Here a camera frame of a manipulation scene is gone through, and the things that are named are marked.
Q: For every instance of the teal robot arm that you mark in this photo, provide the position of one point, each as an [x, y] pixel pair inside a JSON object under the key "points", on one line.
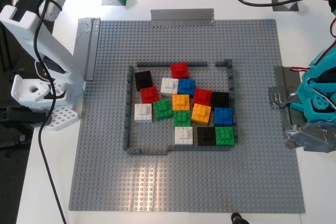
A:
{"points": [[315, 98]]}

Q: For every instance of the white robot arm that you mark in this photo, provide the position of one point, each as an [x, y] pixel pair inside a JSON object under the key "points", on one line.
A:
{"points": [[52, 43]]}

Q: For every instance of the black brick cube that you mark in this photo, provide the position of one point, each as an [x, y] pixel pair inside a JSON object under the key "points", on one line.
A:
{"points": [[206, 136], [221, 99], [143, 80]]}

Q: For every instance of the red brick cube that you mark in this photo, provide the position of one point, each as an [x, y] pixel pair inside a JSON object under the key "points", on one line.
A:
{"points": [[179, 69], [202, 96], [149, 95]]}

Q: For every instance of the blue brick cube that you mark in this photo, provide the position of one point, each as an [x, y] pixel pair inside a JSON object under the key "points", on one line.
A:
{"points": [[223, 116], [187, 86]]}

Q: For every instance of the orange brick cube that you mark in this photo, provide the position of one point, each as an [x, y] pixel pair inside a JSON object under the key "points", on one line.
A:
{"points": [[180, 102], [201, 113]]}

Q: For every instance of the black table clamp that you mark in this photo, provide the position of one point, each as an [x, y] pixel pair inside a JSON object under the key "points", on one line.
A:
{"points": [[15, 115]]}

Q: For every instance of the grey studded baseplate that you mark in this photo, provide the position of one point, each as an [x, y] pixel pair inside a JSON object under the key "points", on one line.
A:
{"points": [[183, 182]]}

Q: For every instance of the black knob object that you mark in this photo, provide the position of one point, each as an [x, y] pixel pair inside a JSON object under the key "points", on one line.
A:
{"points": [[239, 218]]}

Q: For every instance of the grey duct tape strip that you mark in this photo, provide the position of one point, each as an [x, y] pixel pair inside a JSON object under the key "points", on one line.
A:
{"points": [[90, 51], [281, 95], [181, 16]]}

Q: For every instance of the dark grey brick wall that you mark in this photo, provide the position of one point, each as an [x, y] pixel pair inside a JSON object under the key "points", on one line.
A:
{"points": [[233, 103], [128, 98], [157, 64], [197, 148]]}

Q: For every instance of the crumpled grey duct tape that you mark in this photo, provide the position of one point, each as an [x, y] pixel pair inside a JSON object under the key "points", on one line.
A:
{"points": [[309, 134]]}

